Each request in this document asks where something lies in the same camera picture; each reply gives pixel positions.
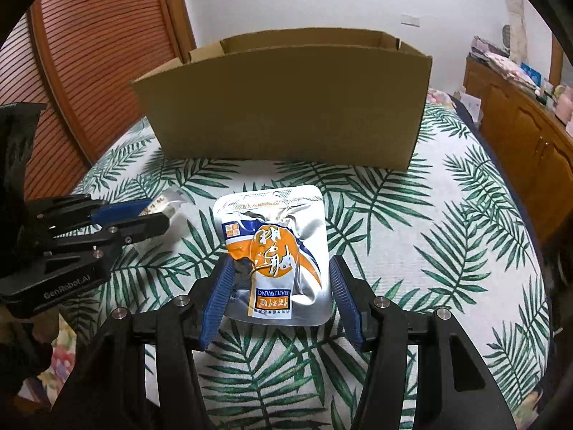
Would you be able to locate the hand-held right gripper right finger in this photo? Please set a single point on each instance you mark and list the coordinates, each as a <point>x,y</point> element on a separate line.
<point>347,300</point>

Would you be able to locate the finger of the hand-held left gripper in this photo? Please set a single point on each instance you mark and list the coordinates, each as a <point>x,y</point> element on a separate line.
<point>121,210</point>
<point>143,226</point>

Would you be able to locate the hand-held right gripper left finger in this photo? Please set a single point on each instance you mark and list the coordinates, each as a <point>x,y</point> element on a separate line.
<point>219,300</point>

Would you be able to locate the brown snack bar packet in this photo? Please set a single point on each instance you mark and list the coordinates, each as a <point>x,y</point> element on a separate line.
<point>168,204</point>

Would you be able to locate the silver orange snack packet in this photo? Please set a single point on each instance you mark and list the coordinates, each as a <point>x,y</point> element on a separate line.
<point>273,255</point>

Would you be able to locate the brown cardboard box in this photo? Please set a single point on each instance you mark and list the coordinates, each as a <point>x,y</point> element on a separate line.
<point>286,112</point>

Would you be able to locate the leaf printed blanket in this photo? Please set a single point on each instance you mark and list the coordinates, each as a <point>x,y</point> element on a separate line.
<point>403,233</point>

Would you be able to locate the wooden louvred door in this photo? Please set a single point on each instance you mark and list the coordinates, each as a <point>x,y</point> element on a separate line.
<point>98,53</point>

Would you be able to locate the white paper sheet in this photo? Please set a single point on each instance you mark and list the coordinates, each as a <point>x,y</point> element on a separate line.
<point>470,107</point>

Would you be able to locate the wooden cabinet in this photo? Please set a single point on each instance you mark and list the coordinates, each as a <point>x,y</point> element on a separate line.
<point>523,143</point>

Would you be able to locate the stack of folded cloths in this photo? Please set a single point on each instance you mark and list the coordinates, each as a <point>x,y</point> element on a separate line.
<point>501,65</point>

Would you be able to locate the small blue box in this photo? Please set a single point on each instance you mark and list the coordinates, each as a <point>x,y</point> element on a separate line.
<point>532,74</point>

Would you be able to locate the pink cup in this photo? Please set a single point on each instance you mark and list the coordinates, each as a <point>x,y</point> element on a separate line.
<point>565,105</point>

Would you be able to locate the white wall outlet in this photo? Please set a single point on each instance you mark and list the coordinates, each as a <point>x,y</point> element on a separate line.
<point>410,20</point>

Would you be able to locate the grey oval wall object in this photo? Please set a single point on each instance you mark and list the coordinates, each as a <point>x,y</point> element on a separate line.
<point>506,36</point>

